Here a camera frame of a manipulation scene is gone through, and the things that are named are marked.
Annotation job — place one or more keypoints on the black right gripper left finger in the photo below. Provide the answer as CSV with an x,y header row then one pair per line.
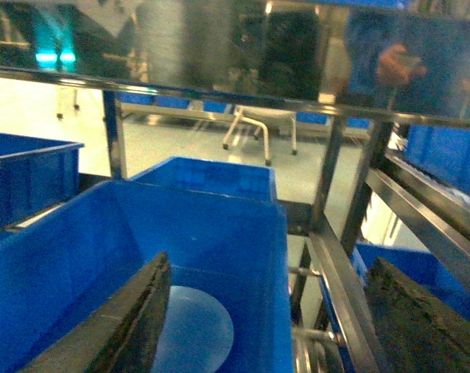
x,y
122,334

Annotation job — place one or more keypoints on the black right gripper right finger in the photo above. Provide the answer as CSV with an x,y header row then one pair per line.
x,y
416,330

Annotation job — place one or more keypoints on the light blue round tray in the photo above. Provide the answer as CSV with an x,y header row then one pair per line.
x,y
198,333

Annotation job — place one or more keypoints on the steel flow rack shelf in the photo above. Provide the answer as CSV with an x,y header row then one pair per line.
x,y
365,65

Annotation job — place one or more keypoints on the blue bin right rack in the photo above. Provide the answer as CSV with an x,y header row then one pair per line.
x,y
422,267

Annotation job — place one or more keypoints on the blue bin left rear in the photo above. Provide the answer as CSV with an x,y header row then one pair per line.
x,y
35,174

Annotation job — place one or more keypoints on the blue bin behind target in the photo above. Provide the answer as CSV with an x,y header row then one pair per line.
x,y
230,179

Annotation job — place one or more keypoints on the white round stool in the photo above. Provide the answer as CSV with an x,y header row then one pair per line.
x,y
257,117

